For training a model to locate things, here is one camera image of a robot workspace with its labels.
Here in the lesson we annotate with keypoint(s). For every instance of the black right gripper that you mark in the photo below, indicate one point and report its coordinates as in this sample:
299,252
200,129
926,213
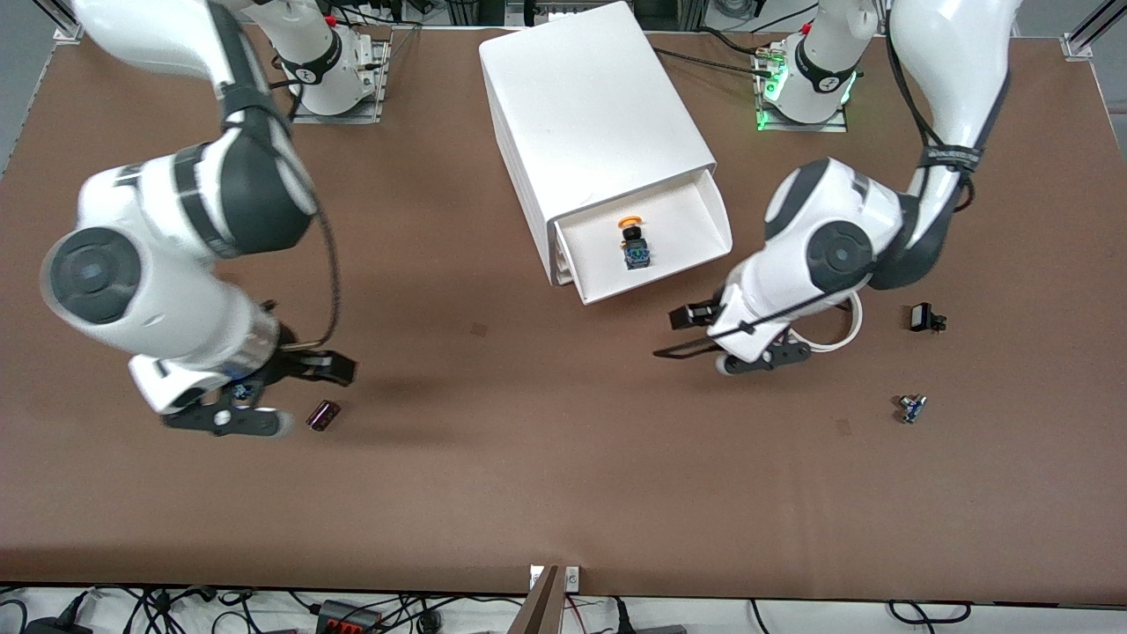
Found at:
293,359

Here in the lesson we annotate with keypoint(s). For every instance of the yellow push button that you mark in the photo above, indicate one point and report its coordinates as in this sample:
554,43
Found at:
635,251

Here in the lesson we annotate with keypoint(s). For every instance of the white plastic drawer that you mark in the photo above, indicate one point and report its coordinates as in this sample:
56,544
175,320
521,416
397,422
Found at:
678,220

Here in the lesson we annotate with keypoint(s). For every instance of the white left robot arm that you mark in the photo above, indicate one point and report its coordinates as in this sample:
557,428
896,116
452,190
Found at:
836,251

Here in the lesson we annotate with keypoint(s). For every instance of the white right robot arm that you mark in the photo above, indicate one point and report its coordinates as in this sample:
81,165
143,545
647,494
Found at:
97,273

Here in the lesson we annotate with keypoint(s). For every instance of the green push button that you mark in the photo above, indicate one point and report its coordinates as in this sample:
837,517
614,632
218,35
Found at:
240,390

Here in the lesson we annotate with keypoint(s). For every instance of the white drawer cabinet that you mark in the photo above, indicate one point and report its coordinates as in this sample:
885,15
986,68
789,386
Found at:
590,106

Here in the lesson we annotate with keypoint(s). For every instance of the dark maroon capacitor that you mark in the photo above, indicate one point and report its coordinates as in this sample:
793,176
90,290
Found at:
322,415

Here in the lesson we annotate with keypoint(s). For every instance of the white curved plastic piece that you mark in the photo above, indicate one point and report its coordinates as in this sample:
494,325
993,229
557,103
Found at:
852,328

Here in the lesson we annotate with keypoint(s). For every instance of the small blue grey component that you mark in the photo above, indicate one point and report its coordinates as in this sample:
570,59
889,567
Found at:
911,409

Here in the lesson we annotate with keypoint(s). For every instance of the black plug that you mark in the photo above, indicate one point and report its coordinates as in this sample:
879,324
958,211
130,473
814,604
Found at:
57,627

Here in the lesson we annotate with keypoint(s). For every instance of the small black switch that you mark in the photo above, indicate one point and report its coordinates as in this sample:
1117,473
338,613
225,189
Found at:
923,317

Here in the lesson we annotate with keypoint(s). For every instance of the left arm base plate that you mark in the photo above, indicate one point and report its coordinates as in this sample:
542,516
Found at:
832,126

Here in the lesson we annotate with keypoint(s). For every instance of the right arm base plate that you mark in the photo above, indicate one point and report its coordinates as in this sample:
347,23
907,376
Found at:
374,110

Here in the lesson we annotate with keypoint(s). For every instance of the white metal bracket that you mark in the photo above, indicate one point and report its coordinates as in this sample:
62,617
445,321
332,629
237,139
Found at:
571,578

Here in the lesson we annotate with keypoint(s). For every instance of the brown wooden post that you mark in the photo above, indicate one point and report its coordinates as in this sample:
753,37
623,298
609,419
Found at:
539,608

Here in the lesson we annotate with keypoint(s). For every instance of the aluminium frame corner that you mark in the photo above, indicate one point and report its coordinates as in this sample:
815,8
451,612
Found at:
1087,31
69,25

